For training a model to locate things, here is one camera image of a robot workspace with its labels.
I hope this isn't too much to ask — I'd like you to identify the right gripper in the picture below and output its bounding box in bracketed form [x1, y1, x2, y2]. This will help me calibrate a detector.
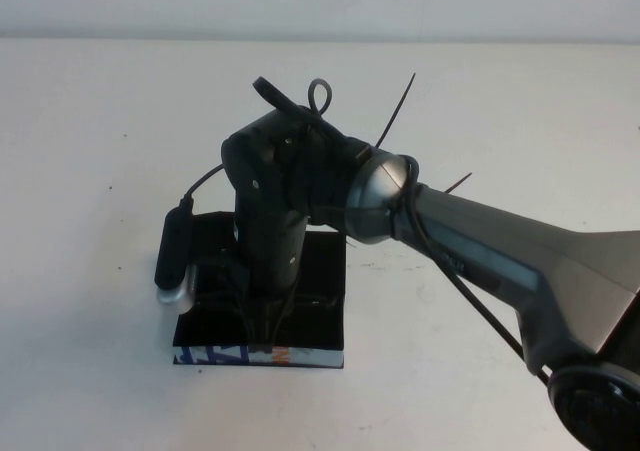
[218, 269, 312, 353]

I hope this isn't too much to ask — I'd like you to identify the black printed glasses case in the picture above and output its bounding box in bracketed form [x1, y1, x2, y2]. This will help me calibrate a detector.
[170, 210, 347, 371]

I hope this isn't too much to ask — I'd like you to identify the short black zip tie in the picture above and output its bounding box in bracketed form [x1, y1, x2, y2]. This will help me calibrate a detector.
[444, 172, 474, 192]

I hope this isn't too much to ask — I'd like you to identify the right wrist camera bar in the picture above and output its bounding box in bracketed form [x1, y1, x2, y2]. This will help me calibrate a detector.
[153, 199, 199, 315]

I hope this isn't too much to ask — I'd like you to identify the flat black ribbon cable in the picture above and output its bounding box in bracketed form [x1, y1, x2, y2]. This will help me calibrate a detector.
[252, 75, 371, 148]

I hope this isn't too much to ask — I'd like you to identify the long black zip tie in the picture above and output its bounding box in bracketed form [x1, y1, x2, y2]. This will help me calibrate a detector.
[377, 73, 419, 148]

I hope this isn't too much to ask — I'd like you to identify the black right camera bracket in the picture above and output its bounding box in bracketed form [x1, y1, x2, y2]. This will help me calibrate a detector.
[192, 250, 251, 312]

